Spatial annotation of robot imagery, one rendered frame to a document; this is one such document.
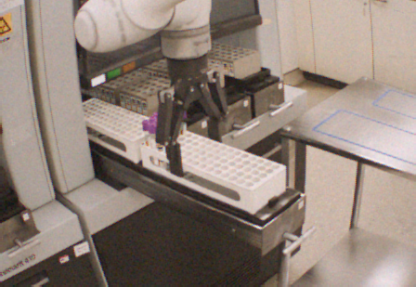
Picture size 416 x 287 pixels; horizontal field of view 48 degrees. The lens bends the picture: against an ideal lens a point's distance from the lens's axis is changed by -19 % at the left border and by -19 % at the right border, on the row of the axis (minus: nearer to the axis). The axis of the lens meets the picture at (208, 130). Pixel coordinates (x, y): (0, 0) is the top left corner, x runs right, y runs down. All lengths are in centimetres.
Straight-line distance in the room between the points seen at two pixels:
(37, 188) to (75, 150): 14
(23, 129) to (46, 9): 27
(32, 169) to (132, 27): 49
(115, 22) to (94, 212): 53
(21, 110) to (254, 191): 52
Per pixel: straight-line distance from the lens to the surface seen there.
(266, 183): 98
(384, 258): 170
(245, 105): 147
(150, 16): 81
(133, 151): 118
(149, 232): 136
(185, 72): 99
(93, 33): 81
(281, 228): 101
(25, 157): 117
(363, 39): 344
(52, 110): 118
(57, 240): 118
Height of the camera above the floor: 137
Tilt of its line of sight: 25 degrees down
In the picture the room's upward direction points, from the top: 5 degrees counter-clockwise
